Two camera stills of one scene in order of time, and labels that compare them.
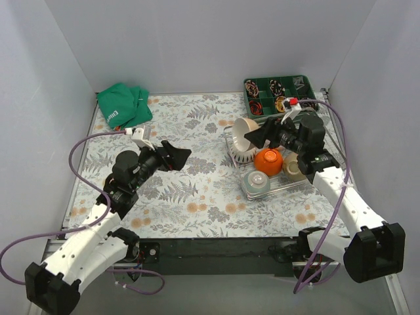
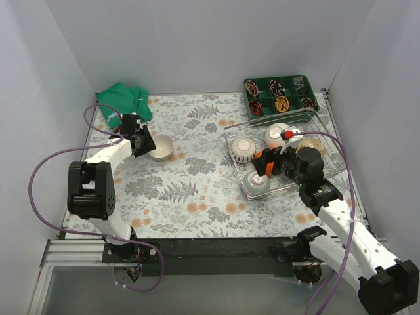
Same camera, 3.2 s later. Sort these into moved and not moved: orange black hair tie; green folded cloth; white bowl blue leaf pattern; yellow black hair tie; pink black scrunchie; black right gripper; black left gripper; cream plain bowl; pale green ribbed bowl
Moved: cream plain bowl; black right gripper; black left gripper
Not moved: orange black hair tie; green folded cloth; white bowl blue leaf pattern; pale green ribbed bowl; pink black scrunchie; yellow black hair tie
